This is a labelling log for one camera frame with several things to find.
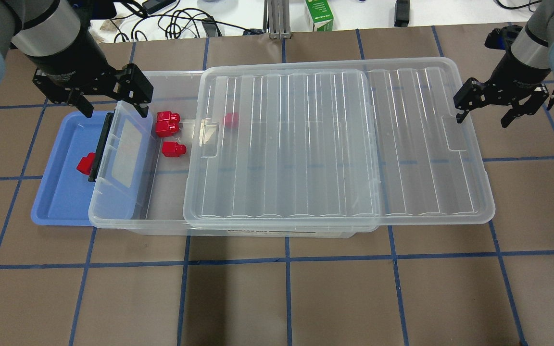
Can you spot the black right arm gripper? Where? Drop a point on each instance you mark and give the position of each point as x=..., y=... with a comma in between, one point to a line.
x=514, y=75

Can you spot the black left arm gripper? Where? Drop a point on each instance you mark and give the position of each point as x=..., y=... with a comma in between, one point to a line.
x=68, y=61

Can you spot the red block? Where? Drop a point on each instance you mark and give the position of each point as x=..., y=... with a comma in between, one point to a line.
x=173, y=149
x=231, y=120
x=86, y=164
x=166, y=128
x=168, y=116

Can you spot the clear plastic box lid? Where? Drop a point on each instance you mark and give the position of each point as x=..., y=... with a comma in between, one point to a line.
x=430, y=167

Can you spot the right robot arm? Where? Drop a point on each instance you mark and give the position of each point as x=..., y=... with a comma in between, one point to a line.
x=523, y=80

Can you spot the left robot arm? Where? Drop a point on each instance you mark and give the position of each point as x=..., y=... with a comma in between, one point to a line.
x=69, y=63

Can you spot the clear plastic storage box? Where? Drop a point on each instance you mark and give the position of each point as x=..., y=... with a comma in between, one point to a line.
x=161, y=192

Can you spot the red block top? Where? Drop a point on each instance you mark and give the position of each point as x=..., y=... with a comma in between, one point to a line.
x=168, y=116

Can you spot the blue plastic tray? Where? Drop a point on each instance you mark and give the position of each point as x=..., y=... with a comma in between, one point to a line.
x=64, y=193

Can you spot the red block under lid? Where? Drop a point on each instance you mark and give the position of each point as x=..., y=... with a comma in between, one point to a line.
x=231, y=120

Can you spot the black power adapter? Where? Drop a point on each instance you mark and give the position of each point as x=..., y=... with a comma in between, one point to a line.
x=402, y=13

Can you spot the green white carton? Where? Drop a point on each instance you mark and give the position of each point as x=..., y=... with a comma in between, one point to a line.
x=320, y=15

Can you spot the black box latch handle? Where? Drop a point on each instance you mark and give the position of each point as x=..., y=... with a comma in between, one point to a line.
x=101, y=145

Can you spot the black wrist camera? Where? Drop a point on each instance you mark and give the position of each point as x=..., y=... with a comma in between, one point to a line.
x=502, y=38

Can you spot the aluminium frame post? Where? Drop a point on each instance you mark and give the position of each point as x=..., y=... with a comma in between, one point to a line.
x=277, y=19

